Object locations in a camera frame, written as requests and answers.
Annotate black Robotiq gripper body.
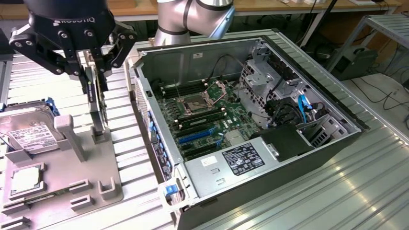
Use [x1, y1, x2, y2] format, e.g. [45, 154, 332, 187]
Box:
[25, 0, 116, 52]

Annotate graphics card with metal bracket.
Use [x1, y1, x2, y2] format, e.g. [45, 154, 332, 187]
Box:
[81, 49, 111, 138]

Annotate thin metal locking lever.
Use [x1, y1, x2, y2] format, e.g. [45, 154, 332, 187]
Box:
[173, 79, 185, 103]

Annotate black RAM slot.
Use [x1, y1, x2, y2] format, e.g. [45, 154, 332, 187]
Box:
[161, 86, 209, 98]
[160, 82, 208, 93]

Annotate hard disk with blue carrier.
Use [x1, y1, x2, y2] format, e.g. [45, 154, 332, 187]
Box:
[0, 97, 63, 155]

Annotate CPU socket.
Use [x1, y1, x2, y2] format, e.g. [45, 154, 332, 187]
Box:
[180, 93, 212, 113]

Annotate metal socket cover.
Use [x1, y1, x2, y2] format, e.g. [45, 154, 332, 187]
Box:
[203, 80, 231, 101]

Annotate installed RAM stick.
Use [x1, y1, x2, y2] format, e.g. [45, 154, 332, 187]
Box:
[181, 116, 221, 127]

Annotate blue expansion slot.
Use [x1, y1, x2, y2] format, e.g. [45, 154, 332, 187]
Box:
[177, 130, 216, 145]

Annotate silver drive cage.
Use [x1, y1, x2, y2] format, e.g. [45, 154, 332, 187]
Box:
[237, 39, 308, 120]

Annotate green motherboard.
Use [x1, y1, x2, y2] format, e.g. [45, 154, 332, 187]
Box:
[156, 79, 267, 161]

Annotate black expansion slot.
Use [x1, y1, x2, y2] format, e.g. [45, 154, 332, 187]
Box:
[183, 142, 219, 154]

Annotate grey parts rack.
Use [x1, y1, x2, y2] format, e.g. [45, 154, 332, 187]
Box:
[0, 114, 125, 230]

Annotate silver chipset heat sink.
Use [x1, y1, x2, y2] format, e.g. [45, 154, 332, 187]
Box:
[225, 130, 248, 145]

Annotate CPU chip silver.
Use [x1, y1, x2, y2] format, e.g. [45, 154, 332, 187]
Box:
[11, 166, 45, 193]

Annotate loose RAM stick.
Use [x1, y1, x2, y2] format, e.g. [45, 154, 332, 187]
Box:
[25, 189, 69, 205]

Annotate blue case latch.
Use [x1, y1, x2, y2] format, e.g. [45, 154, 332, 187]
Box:
[163, 184, 179, 196]

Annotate silver power supply with label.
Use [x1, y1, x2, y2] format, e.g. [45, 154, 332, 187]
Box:
[183, 140, 282, 207]

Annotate black plastic shroud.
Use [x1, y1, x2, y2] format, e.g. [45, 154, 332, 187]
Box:
[251, 124, 316, 163]

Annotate silver disk bay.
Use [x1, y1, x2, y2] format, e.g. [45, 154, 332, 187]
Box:
[296, 114, 349, 147]

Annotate black box device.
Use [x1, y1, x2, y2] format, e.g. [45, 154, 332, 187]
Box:
[332, 46, 380, 81]

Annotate open black PC case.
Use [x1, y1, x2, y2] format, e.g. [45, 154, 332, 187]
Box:
[123, 34, 370, 230]

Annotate metal slat side table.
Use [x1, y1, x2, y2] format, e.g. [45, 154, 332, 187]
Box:
[329, 13, 409, 72]

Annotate wooden desk white frame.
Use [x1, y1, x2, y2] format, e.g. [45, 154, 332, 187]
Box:
[235, 0, 400, 47]
[0, 0, 160, 54]

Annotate black looped wire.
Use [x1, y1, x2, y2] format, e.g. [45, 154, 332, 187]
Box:
[205, 54, 247, 81]

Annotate black wire bundle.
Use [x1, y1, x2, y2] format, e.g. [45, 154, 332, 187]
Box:
[265, 99, 302, 127]

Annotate blue disk wire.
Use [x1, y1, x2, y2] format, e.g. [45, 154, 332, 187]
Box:
[297, 94, 313, 125]

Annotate black cable on white table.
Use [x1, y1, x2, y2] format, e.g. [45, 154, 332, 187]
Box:
[350, 78, 409, 110]

